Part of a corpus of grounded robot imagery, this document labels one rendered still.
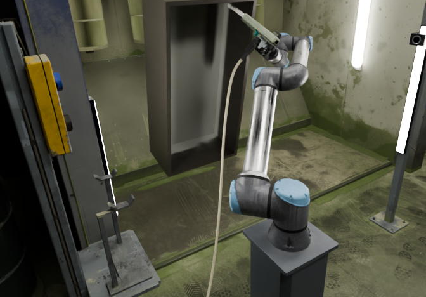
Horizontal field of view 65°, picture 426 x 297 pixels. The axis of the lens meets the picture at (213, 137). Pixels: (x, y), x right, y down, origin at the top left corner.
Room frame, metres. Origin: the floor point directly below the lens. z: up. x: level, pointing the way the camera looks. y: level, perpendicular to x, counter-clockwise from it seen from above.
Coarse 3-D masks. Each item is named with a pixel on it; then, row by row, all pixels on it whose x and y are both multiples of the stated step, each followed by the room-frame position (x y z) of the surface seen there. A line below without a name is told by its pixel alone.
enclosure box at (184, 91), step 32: (160, 0) 1.92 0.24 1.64; (192, 0) 1.94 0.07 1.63; (224, 0) 2.04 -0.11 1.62; (256, 0) 2.16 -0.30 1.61; (160, 32) 1.96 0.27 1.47; (192, 32) 2.38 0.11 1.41; (224, 32) 2.48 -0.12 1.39; (160, 64) 2.00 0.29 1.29; (192, 64) 2.43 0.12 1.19; (224, 64) 2.49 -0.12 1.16; (160, 96) 2.05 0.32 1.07; (192, 96) 2.48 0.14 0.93; (224, 96) 2.50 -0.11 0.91; (160, 128) 2.10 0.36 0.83; (192, 128) 2.53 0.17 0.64; (160, 160) 2.17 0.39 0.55; (192, 160) 2.27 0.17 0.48
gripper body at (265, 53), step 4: (256, 48) 1.99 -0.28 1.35; (260, 48) 1.98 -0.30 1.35; (264, 48) 1.96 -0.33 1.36; (268, 48) 1.98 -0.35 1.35; (272, 48) 1.98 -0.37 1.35; (260, 52) 1.98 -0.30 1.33; (264, 52) 1.97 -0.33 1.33; (268, 52) 1.97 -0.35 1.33; (272, 52) 2.02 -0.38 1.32; (276, 52) 2.02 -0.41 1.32; (264, 56) 1.97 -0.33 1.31; (268, 56) 2.02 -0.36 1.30; (272, 56) 2.02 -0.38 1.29
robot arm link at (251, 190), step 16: (256, 80) 1.61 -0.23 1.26; (272, 80) 1.58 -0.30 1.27; (256, 96) 1.55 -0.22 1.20; (272, 96) 1.53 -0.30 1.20; (256, 112) 1.48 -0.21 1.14; (272, 112) 1.49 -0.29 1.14; (256, 128) 1.42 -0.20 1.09; (272, 128) 1.45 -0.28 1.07; (256, 144) 1.36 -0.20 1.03; (256, 160) 1.31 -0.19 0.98; (240, 176) 1.28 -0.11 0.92; (256, 176) 1.24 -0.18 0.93; (240, 192) 1.21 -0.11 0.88; (256, 192) 1.19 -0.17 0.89; (240, 208) 1.18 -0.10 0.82; (256, 208) 1.16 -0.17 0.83
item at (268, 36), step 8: (232, 8) 2.18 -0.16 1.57; (248, 16) 2.03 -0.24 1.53; (248, 24) 2.00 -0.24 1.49; (256, 24) 1.96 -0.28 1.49; (264, 32) 1.89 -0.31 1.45; (256, 40) 1.91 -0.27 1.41; (264, 40) 1.90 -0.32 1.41; (272, 40) 1.83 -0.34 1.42; (248, 48) 1.91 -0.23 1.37; (240, 56) 1.92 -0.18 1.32
